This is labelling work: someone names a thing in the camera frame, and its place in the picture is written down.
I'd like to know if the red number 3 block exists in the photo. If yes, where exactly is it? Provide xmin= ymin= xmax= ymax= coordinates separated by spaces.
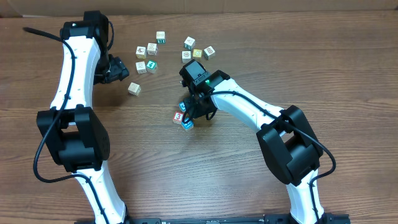
xmin=172 ymin=111 xmax=183 ymax=124

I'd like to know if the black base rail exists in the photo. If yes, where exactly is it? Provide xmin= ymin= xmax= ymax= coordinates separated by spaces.
xmin=74 ymin=213 xmax=351 ymax=224

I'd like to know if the plain block letter T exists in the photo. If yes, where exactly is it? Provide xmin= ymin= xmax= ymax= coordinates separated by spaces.
xmin=127 ymin=82 xmax=141 ymax=96

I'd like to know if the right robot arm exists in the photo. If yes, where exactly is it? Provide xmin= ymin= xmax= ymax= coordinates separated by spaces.
xmin=179 ymin=60 xmax=324 ymax=223

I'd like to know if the yellow top block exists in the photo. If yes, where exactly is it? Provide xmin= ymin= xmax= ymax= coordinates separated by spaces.
xmin=192 ymin=49 xmax=203 ymax=60

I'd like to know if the block with red picture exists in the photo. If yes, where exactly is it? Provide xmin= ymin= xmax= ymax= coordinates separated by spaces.
xmin=136 ymin=46 xmax=147 ymax=59

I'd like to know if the plain wooden block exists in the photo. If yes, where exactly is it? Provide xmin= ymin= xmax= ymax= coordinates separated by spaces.
xmin=136 ymin=61 xmax=147 ymax=74

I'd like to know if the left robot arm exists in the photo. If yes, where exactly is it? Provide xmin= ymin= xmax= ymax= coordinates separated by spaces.
xmin=24 ymin=11 xmax=130 ymax=223

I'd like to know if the blue letter H block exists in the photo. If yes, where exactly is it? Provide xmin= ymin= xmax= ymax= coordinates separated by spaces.
xmin=182 ymin=121 xmax=194 ymax=131

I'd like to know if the plain block K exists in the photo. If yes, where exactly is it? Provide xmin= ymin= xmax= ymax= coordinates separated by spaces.
xmin=147 ymin=43 xmax=158 ymax=55

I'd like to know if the green number 4 block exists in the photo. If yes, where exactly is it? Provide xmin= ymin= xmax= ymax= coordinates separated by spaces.
xmin=146 ymin=60 xmax=158 ymax=73

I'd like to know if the plain block red drawing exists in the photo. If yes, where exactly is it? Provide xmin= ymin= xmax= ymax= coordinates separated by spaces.
xmin=182 ymin=50 xmax=192 ymax=63

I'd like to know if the block with teal side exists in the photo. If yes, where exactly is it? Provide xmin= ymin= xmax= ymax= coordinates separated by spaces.
xmin=156 ymin=31 xmax=166 ymax=44

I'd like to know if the white block teal side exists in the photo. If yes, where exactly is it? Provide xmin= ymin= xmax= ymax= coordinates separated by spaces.
xmin=183 ymin=37 xmax=196 ymax=50

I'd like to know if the blue number 5 block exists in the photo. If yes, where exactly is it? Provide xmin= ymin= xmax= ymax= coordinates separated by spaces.
xmin=178 ymin=101 xmax=186 ymax=113

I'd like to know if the white block green side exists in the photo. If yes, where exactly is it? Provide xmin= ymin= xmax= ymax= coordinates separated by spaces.
xmin=203 ymin=46 xmax=216 ymax=60

